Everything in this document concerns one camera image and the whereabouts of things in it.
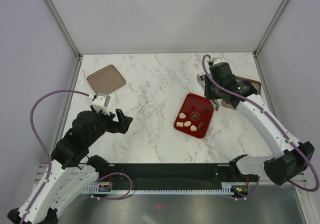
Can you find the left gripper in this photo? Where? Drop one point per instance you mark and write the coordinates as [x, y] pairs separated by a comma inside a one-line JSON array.
[[121, 126]]

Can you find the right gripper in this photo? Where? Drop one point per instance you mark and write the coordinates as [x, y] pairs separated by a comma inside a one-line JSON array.
[[208, 94]]

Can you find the steel kitchen tongs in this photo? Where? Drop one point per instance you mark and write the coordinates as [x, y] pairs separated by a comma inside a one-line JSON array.
[[201, 81]]

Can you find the cream rectangular chocolate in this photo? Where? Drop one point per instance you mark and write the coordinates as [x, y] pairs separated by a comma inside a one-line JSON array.
[[179, 124]]

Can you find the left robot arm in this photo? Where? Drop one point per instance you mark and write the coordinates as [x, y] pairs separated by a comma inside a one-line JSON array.
[[52, 196]]

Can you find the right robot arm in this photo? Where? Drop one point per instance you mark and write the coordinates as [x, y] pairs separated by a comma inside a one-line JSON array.
[[289, 156]]

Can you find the cream oval chocolate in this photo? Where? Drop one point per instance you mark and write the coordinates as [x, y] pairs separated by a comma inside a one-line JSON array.
[[187, 124]]

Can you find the cream heart chocolate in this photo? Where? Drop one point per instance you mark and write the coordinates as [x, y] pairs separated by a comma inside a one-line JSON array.
[[193, 128]]

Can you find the gold box lid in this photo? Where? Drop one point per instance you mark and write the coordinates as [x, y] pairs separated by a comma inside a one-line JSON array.
[[106, 80]]

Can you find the red lacquer tray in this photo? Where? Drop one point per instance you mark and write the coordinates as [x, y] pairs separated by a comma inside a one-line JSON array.
[[194, 116]]

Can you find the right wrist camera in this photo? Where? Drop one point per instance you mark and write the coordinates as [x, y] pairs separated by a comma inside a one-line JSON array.
[[214, 61]]

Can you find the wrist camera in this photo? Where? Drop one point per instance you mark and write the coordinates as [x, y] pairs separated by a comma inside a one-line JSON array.
[[214, 61], [100, 103]]

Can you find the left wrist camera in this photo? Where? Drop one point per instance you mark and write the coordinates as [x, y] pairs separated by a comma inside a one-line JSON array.
[[100, 103]]

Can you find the aluminium profile rail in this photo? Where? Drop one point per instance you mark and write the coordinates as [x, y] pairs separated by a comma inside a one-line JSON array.
[[41, 171]]

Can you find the left aluminium frame post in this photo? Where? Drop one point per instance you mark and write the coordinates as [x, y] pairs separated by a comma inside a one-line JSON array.
[[62, 27]]

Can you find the aluminium frame post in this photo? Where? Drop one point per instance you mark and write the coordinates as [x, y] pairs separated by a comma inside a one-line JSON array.
[[62, 27], [274, 20]]

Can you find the right aluminium frame post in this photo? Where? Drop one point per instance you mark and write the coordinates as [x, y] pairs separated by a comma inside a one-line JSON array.
[[274, 20]]

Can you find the white cable duct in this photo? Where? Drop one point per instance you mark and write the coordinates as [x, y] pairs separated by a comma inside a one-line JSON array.
[[218, 188]]

